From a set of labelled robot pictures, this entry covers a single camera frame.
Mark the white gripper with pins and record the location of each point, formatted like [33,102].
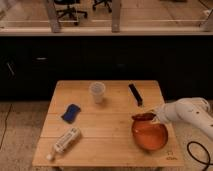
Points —
[155,119]

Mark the dark red pepper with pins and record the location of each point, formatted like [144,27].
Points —
[142,117]

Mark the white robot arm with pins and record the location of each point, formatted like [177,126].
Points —
[194,111]

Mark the orange ceramic bowl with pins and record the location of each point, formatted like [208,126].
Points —
[149,136]

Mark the black rectangular bar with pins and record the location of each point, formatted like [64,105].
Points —
[136,94]

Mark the wooden table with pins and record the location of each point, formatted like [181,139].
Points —
[106,127]

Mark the clear plastic cup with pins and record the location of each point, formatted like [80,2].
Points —
[97,90]

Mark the blue sponge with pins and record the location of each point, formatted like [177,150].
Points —
[71,113]

